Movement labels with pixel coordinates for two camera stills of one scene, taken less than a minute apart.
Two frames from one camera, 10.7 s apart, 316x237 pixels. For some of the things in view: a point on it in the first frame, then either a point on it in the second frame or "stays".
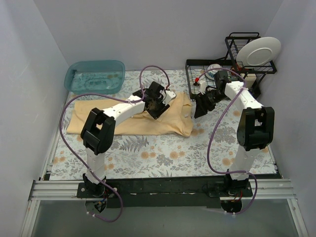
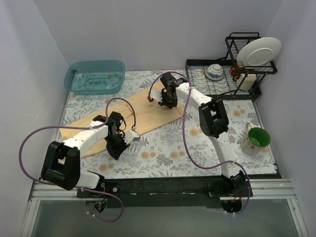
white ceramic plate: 259,52 stays
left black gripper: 158,108 → 116,142
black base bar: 165,192 stays
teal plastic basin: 95,76 stays
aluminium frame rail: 60,190 stays
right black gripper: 204,104 → 168,99
